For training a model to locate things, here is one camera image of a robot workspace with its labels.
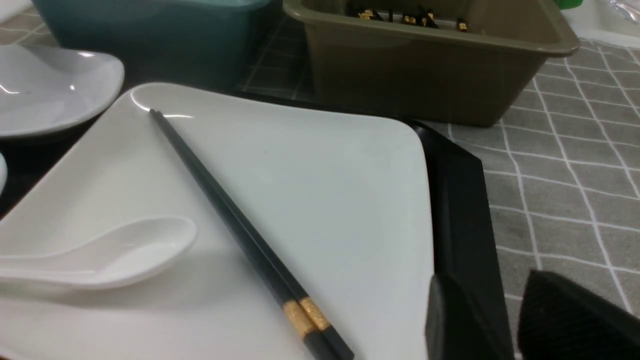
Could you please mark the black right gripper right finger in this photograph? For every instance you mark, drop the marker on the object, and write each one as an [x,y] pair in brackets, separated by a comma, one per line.
[562,320]

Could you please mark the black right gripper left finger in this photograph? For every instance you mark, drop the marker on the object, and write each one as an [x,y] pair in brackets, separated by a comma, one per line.
[456,328]

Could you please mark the black chopstick gold band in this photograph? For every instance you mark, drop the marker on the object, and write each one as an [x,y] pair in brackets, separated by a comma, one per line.
[235,221]
[312,311]

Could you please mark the large white square plate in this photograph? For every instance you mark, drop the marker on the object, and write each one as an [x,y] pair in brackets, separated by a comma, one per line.
[342,199]

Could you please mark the white ceramic soup spoon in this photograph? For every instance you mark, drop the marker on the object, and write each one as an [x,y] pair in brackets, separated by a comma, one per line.
[122,256]

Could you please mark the small white square bowl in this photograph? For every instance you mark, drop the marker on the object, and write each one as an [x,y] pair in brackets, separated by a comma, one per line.
[4,173]
[47,90]

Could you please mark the black plastic serving tray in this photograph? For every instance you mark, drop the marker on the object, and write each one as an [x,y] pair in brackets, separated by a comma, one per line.
[464,238]

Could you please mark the grey checked tablecloth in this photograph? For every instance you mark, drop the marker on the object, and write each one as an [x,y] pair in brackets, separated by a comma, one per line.
[561,174]

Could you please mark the brown plastic bin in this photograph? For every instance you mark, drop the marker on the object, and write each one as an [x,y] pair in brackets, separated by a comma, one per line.
[441,75]

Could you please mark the black chopsticks bundle in bin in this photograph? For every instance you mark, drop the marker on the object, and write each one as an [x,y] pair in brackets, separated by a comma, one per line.
[423,18]

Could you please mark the clear plastic wrap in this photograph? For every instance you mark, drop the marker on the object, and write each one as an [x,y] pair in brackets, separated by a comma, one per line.
[628,10]

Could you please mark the teal plastic bin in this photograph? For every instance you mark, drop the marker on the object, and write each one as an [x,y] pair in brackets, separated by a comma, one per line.
[199,43]

